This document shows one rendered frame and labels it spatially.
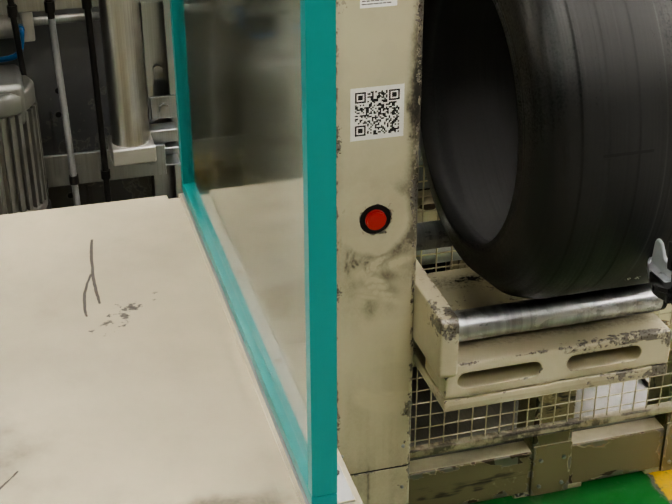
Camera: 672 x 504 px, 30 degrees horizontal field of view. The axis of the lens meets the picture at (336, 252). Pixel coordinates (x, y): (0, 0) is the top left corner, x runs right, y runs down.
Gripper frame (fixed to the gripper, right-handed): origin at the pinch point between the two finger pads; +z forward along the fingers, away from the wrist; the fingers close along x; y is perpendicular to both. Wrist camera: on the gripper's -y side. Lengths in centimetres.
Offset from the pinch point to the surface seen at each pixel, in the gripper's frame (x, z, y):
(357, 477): 37, 23, -39
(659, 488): -52, 82, -93
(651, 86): 4.3, -3.6, 26.0
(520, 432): -10, 67, -63
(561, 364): 8.6, 10.4, -18.1
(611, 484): -42, 86, -93
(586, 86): 12.8, -2.9, 26.7
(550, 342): 9.7, 11.9, -15.0
